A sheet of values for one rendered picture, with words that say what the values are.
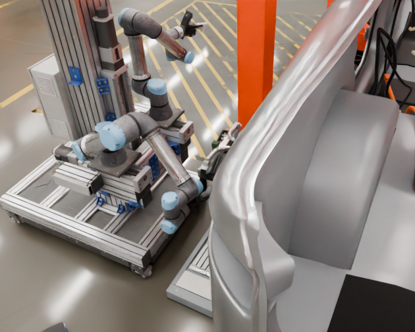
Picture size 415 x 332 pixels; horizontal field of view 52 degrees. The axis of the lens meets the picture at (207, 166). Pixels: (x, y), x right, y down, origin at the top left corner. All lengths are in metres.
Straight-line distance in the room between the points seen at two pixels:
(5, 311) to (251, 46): 2.16
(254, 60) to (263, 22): 0.22
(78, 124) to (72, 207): 0.70
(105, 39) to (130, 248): 1.26
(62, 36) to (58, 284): 1.55
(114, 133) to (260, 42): 0.94
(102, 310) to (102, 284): 0.19
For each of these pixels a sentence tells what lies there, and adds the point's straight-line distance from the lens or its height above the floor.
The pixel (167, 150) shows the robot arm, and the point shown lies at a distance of 1.92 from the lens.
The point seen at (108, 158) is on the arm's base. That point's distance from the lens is 2.36.
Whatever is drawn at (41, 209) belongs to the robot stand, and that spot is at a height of 0.23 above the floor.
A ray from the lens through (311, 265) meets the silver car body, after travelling 1.75.
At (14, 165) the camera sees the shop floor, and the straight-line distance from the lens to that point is 4.09.
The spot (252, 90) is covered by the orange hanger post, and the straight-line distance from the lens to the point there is 2.46.
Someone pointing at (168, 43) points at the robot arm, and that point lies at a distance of 2.58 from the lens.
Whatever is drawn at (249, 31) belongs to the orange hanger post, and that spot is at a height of 1.41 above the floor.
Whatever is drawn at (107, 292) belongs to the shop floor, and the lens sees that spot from 2.85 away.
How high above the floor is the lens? 2.28
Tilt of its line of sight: 40 degrees down
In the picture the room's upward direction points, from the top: 4 degrees counter-clockwise
